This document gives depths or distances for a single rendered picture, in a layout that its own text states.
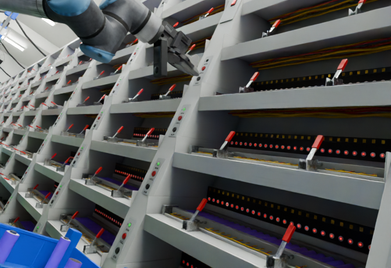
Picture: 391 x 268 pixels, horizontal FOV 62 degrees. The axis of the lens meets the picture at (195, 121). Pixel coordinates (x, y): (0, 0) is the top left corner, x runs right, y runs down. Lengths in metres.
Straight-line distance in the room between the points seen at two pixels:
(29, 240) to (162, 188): 0.48
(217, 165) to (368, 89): 0.39
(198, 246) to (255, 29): 0.82
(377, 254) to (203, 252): 0.36
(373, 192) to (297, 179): 0.14
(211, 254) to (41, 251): 0.34
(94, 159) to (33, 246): 1.05
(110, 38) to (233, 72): 0.46
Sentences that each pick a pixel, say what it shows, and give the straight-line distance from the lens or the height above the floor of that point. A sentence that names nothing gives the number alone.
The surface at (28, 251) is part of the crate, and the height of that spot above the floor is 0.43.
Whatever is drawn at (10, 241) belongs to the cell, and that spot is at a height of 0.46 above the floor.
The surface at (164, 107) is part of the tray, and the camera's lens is 1.22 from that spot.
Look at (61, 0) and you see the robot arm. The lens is 0.84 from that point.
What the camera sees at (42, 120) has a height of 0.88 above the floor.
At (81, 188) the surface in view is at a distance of 1.48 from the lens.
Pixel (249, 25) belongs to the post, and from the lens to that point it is 1.27.
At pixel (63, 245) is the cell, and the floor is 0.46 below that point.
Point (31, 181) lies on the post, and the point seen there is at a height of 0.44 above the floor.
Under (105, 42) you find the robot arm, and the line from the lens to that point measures 0.92.
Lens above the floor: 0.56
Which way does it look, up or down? 17 degrees up
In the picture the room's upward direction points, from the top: 24 degrees clockwise
